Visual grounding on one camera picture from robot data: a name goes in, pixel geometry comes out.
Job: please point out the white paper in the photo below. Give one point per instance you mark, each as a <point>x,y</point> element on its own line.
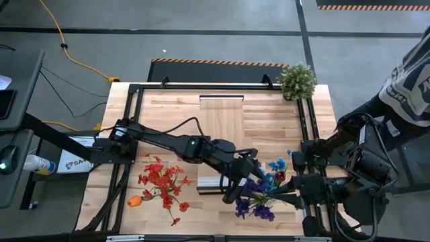
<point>4,82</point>

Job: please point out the black tablet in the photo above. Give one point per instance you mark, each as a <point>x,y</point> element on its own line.
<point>6,104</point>

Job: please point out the black mat striped edge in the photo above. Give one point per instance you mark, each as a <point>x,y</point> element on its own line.
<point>215,72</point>
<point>369,3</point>

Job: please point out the red poppy flower bunch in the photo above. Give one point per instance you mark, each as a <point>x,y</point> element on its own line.
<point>183,206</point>
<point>156,168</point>

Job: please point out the black table frame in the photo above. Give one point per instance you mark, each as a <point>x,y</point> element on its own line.
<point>218,87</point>

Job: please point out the purple flower bunch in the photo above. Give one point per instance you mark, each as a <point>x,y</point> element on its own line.
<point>242,206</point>

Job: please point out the orange tulip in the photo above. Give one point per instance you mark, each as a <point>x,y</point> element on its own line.
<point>134,201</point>

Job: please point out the grey desk top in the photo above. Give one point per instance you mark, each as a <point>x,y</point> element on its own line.
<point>23,101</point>

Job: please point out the blue flower bunch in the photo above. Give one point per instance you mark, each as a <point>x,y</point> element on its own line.
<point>277,164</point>

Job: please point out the potted green plant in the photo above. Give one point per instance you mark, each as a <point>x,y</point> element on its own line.
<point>297,82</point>

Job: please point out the white printed box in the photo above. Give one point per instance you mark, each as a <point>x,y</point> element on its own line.
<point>72,164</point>

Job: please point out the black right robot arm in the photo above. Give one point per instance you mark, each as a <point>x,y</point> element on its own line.
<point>369,168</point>

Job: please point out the black slanted support beam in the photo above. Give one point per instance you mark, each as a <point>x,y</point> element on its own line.
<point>50,134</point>

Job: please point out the grey metal desk frame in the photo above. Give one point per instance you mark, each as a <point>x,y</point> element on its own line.
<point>404,174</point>

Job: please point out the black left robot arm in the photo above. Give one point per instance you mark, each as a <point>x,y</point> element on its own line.
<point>161,141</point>

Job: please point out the person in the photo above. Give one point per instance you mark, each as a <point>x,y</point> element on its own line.
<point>410,87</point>

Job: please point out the white plastic bottle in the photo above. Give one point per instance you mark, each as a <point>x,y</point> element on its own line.
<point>37,163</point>

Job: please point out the grey desk shelf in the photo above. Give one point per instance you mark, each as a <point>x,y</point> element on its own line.
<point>16,188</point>

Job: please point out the black computer mouse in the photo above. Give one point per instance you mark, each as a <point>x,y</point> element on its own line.
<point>10,156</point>

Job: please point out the wooden board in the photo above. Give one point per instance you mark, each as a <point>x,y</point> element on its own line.
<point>221,114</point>

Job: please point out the black desk leg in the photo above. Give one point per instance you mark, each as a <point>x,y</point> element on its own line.
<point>32,174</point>

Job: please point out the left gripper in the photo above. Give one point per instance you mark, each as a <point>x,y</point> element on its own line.
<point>236,164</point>

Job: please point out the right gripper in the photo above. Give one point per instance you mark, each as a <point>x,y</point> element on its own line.
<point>310,191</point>

